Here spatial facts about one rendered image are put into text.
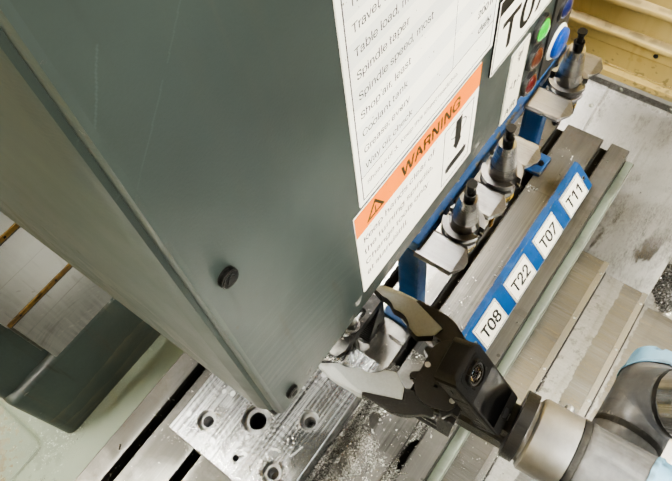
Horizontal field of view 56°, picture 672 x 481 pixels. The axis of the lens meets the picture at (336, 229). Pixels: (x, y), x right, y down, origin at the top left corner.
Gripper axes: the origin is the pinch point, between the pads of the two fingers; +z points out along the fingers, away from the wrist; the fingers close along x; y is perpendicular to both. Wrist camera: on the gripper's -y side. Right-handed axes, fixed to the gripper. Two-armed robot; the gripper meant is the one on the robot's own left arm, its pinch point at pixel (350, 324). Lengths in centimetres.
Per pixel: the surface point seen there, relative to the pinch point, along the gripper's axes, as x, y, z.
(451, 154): 9.2, -22.5, -5.0
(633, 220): 73, 66, -27
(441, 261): 20.7, 19.7, -1.5
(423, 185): 5.1, -23.2, -4.6
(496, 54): 14.7, -28.3, -5.3
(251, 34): -6.6, -47.3, -2.9
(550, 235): 49, 48, -13
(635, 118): 94, 57, -17
